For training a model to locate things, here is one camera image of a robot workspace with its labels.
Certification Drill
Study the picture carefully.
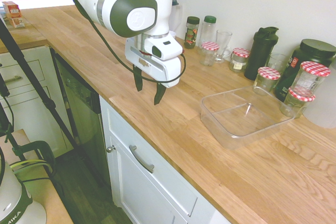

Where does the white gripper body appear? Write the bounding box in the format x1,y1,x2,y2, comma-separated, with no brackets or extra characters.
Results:
124,37,184,89

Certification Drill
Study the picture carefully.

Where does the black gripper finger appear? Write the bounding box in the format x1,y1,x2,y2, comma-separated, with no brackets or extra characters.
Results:
132,65,144,92
153,82,167,106

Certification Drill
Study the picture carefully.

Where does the clear rectangular plastic container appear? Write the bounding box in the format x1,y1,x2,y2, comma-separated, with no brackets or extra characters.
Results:
200,85,296,150

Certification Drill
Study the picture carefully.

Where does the spice jar dark green lid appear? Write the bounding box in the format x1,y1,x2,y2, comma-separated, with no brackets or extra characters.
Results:
183,16,201,49

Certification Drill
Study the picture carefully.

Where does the clear pitcher green lid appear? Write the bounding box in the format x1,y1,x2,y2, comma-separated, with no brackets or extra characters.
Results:
171,0,183,34

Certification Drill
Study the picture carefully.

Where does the clear bottle green cap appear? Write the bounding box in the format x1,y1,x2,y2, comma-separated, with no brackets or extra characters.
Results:
200,15,217,46

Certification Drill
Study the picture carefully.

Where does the tall clear drinking glass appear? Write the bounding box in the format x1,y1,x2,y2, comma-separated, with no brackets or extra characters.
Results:
213,29,233,64

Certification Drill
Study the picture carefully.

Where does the black dishwasher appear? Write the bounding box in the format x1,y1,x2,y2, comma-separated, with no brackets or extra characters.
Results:
50,47,112,190

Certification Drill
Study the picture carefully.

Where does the labelled glass jar gingham lid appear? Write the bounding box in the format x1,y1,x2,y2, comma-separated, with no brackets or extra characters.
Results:
229,47,250,73

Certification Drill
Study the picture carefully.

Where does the black shaker bottle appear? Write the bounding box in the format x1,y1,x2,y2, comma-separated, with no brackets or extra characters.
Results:
244,26,280,81

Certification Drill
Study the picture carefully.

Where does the small glass jar gingham lid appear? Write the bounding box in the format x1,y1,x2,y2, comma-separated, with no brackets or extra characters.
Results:
253,66,281,96

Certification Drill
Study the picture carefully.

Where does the white side cabinet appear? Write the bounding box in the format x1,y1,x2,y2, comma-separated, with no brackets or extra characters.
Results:
0,45,75,158

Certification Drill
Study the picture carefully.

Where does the short clear glass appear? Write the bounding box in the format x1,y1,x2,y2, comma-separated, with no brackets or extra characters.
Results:
267,52,289,76

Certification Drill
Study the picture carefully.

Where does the black tripod leg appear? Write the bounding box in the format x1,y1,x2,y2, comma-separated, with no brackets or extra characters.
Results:
0,18,81,147

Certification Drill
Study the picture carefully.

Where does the black table clamp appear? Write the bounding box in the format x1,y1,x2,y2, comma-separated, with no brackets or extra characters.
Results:
11,140,56,179

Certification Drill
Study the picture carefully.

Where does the orange food box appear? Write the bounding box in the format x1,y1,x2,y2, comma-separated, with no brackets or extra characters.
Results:
2,1,22,19
6,16,26,29

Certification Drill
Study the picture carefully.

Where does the dark green protein powder tub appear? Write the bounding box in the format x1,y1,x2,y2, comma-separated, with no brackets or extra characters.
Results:
274,38,336,102

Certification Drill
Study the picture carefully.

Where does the faceted glass jar gingham lid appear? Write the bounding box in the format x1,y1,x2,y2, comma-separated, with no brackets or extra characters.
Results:
291,60,331,98

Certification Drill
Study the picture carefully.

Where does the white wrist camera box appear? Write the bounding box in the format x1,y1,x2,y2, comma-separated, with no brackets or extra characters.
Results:
143,36,184,61

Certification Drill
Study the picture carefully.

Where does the handled glass jar gingham lid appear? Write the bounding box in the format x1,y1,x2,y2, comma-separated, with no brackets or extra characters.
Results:
198,40,220,67

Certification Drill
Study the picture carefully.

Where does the silver drawer handle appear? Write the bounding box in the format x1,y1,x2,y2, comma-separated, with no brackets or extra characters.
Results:
128,144,155,174

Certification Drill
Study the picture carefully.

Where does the white drawer with handle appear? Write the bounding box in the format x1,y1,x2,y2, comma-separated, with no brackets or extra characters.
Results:
99,95,233,224

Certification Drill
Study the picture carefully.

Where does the silver side cabinet handle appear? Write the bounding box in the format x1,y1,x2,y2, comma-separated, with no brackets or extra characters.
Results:
3,75,23,84

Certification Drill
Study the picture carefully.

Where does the yellow green cable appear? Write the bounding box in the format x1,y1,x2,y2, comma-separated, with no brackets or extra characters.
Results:
9,159,48,169

